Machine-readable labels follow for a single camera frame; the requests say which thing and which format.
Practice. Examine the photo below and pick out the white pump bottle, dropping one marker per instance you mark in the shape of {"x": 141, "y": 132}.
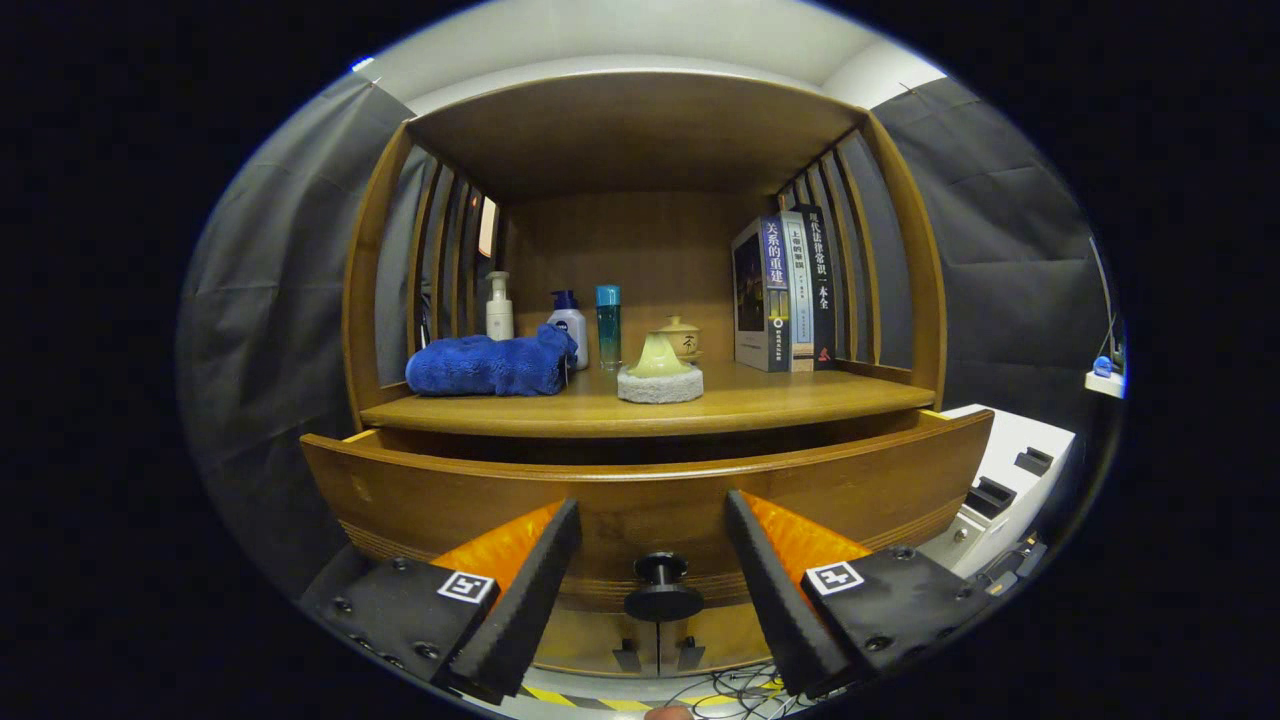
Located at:
{"x": 499, "y": 315}

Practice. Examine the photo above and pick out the pale blue book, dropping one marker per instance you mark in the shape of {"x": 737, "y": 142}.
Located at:
{"x": 798, "y": 290}

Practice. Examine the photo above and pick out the small black clip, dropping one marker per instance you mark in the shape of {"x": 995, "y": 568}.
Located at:
{"x": 991, "y": 496}
{"x": 1034, "y": 461}

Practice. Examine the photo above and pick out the wooden countertop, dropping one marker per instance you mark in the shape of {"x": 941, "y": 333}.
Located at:
{"x": 780, "y": 400}

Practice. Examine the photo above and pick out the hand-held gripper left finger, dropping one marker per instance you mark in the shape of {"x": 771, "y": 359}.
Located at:
{"x": 530, "y": 600}

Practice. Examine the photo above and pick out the wooden drawer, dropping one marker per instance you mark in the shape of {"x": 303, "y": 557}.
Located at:
{"x": 450, "y": 500}

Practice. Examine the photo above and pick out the dark book blue spine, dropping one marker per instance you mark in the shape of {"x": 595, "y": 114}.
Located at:
{"x": 755, "y": 295}

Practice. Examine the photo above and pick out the beige lidded teacup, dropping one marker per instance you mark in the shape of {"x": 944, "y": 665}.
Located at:
{"x": 685, "y": 338}

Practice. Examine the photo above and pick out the blue towel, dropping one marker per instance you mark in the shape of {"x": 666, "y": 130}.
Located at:
{"x": 485, "y": 365}

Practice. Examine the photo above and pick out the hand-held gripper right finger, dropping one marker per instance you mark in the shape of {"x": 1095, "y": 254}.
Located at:
{"x": 775, "y": 600}

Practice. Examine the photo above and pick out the black book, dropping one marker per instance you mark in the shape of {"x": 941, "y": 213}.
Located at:
{"x": 822, "y": 285}

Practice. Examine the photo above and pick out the teal slim bottle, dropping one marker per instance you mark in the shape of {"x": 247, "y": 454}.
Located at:
{"x": 608, "y": 330}

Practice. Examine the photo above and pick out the black backdrop cloth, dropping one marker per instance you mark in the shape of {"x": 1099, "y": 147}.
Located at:
{"x": 270, "y": 350}

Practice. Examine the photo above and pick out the white box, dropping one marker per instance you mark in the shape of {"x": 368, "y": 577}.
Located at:
{"x": 985, "y": 430}

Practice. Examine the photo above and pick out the small blue object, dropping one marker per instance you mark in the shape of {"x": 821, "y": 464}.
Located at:
{"x": 1103, "y": 367}

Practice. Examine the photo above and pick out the yellow black hazard tape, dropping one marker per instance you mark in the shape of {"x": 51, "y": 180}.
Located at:
{"x": 560, "y": 697}

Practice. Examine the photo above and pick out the white desk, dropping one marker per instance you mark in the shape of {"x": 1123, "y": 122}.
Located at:
{"x": 1105, "y": 384}

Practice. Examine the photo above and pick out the wooden cabinet door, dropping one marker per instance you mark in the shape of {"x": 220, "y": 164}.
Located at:
{"x": 725, "y": 640}
{"x": 590, "y": 640}

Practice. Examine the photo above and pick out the green scrub brush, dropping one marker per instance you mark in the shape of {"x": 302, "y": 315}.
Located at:
{"x": 660, "y": 375}

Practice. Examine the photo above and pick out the wooden cabinet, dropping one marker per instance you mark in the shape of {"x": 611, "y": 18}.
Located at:
{"x": 630, "y": 130}

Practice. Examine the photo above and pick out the white bottle blue cap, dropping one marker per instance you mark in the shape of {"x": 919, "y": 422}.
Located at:
{"x": 570, "y": 335}

